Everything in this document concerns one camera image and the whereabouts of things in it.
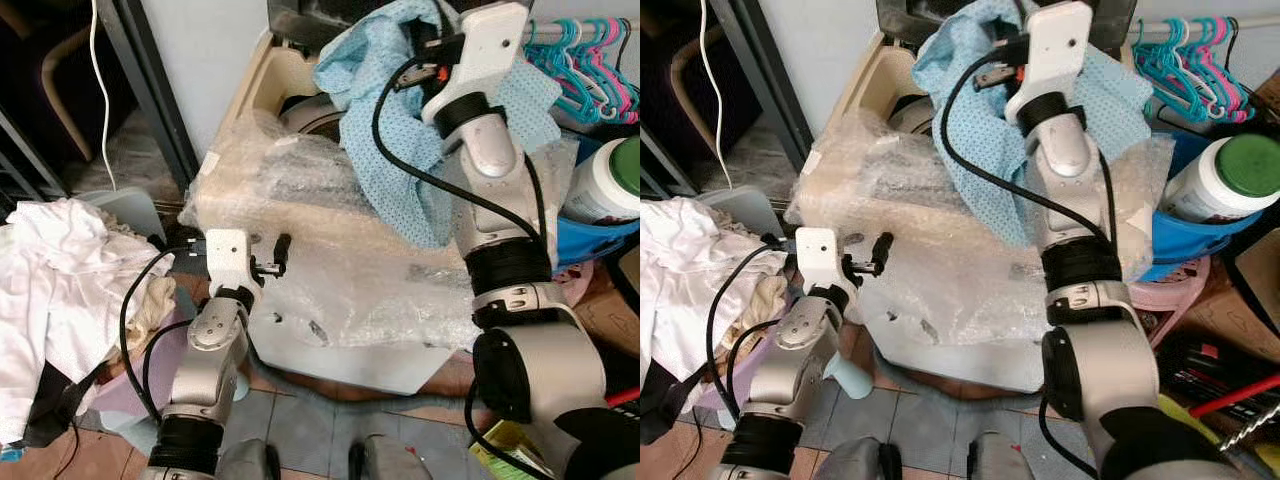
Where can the blue dotted cloth garment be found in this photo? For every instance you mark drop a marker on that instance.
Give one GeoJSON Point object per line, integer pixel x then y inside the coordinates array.
{"type": "Point", "coordinates": [985, 160]}
{"type": "Point", "coordinates": [395, 150]}

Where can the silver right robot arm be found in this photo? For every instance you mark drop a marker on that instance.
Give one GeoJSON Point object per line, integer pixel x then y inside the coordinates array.
{"type": "Point", "coordinates": [510, 300]}
{"type": "Point", "coordinates": [1085, 310]}

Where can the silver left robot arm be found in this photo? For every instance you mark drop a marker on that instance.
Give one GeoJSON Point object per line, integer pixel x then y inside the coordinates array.
{"type": "Point", "coordinates": [205, 370]}
{"type": "Point", "coordinates": [790, 365]}

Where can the grey metal clothes rod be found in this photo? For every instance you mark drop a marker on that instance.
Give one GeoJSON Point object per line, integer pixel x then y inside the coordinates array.
{"type": "Point", "coordinates": [540, 33]}
{"type": "Point", "coordinates": [1150, 32]}

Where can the teal plastic clothes hanger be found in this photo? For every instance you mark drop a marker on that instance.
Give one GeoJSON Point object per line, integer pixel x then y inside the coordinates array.
{"type": "Point", "coordinates": [1200, 65]}
{"type": "Point", "coordinates": [1165, 70]}
{"type": "Point", "coordinates": [590, 70]}
{"type": "Point", "coordinates": [560, 70]}

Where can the white clothes pile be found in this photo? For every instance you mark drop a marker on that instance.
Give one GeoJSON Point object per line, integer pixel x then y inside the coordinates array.
{"type": "Point", "coordinates": [680, 270]}
{"type": "Point", "coordinates": [55, 270]}

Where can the pink plastic clothes hanger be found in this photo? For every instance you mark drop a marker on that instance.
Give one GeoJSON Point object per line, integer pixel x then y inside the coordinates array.
{"type": "Point", "coordinates": [1232, 85]}
{"type": "Point", "coordinates": [622, 85]}

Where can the clear bubble wrap sheet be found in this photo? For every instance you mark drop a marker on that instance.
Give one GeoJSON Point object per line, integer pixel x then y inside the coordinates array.
{"type": "Point", "coordinates": [880, 180]}
{"type": "Point", "coordinates": [300, 190]}

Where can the pale teal plastic scoop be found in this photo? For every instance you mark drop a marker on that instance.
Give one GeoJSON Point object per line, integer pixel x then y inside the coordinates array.
{"type": "Point", "coordinates": [848, 378]}
{"type": "Point", "coordinates": [242, 385]}

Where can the light grey plastic lid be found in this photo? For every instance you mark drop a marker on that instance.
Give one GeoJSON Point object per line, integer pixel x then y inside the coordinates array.
{"type": "Point", "coordinates": [125, 208]}
{"type": "Point", "coordinates": [735, 205]}

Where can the grey left robot leg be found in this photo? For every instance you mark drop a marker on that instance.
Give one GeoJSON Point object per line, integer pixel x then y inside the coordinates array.
{"type": "Point", "coordinates": [860, 460]}
{"type": "Point", "coordinates": [248, 462]}

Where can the grey robot leg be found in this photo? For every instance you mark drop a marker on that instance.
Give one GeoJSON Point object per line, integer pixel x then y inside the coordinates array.
{"type": "Point", "coordinates": [1000, 458]}
{"type": "Point", "coordinates": [860, 460]}
{"type": "Point", "coordinates": [385, 460]}
{"type": "Point", "coordinates": [248, 462]}

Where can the white jar green lid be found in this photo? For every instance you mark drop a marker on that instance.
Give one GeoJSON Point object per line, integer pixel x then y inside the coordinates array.
{"type": "Point", "coordinates": [1215, 185]}
{"type": "Point", "coordinates": [600, 185]}

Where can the grey right robot leg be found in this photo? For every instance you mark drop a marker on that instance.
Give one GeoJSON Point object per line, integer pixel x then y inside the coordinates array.
{"type": "Point", "coordinates": [1000, 458]}
{"type": "Point", "coordinates": [385, 460]}

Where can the blue plastic basin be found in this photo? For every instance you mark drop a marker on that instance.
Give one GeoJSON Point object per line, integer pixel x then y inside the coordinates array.
{"type": "Point", "coordinates": [1190, 248]}
{"type": "Point", "coordinates": [590, 243]}

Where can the black garment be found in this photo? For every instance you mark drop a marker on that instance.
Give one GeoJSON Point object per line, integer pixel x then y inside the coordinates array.
{"type": "Point", "coordinates": [60, 405]}
{"type": "Point", "coordinates": [655, 400]}

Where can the dark wooden chair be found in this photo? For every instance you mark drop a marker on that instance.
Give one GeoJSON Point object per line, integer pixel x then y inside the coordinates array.
{"type": "Point", "coordinates": [55, 80]}
{"type": "Point", "coordinates": [680, 70]}

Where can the pink plastic basin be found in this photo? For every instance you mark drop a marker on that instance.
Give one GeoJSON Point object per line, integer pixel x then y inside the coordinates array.
{"type": "Point", "coordinates": [1185, 295]}
{"type": "Point", "coordinates": [578, 282]}

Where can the red stick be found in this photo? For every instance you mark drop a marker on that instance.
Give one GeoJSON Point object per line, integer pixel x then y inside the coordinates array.
{"type": "Point", "coordinates": [1235, 395]}
{"type": "Point", "coordinates": [622, 397]}

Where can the yellow green packet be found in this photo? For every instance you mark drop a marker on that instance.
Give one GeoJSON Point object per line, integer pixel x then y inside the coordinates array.
{"type": "Point", "coordinates": [500, 450]}

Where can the black tool box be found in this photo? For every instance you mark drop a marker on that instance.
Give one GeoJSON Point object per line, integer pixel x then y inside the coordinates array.
{"type": "Point", "coordinates": [1215, 365]}

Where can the silver twisted drill bit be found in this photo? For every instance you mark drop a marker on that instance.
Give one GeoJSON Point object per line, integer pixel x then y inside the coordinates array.
{"type": "Point", "coordinates": [1250, 432]}

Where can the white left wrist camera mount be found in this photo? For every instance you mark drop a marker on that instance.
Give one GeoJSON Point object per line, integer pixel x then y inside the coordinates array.
{"type": "Point", "coordinates": [227, 258]}
{"type": "Point", "coordinates": [820, 255]}

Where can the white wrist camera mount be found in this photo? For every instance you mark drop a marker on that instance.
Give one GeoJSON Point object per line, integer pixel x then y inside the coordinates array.
{"type": "Point", "coordinates": [227, 258]}
{"type": "Point", "coordinates": [485, 55]}
{"type": "Point", "coordinates": [820, 255]}
{"type": "Point", "coordinates": [1055, 50]}

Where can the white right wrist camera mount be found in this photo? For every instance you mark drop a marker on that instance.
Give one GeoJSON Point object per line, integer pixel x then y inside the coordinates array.
{"type": "Point", "coordinates": [1055, 50]}
{"type": "Point", "coordinates": [485, 55]}

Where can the dark metal shelf post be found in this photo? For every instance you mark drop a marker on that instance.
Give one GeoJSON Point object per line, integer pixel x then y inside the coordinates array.
{"type": "Point", "coordinates": [150, 90]}
{"type": "Point", "coordinates": [765, 80]}

